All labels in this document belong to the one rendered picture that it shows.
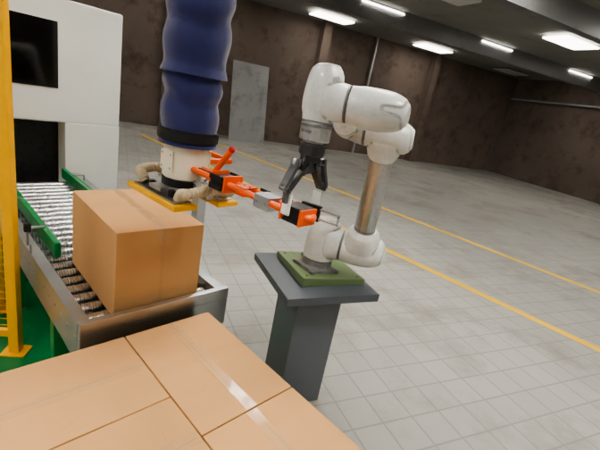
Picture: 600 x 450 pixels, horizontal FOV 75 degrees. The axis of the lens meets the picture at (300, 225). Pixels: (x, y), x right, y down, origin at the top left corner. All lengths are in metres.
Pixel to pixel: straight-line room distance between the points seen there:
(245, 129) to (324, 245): 10.62
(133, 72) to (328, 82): 11.61
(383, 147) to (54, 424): 1.45
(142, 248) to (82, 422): 0.69
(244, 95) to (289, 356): 10.90
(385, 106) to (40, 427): 1.34
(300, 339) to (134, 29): 11.29
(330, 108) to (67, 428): 1.21
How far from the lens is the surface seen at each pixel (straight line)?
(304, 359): 2.19
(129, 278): 1.84
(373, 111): 1.06
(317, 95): 1.09
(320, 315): 2.06
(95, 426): 1.48
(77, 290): 2.18
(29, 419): 1.54
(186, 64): 1.46
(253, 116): 12.51
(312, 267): 1.96
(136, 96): 12.62
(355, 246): 1.87
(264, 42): 13.27
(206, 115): 1.49
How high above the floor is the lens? 1.60
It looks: 18 degrees down
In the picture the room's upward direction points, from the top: 11 degrees clockwise
